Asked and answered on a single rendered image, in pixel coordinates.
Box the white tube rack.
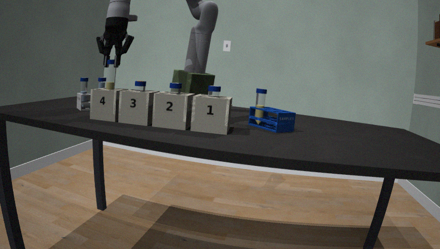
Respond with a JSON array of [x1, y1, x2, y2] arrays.
[[77, 93, 91, 111]]

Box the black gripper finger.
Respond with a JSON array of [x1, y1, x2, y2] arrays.
[[114, 34, 134, 67], [96, 34, 113, 67]]

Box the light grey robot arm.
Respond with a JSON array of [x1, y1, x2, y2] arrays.
[[106, 0, 218, 74]]

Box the blue tube rack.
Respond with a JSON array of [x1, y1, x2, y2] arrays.
[[248, 106, 296, 133]]

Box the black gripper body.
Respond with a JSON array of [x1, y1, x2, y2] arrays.
[[103, 17, 128, 45]]

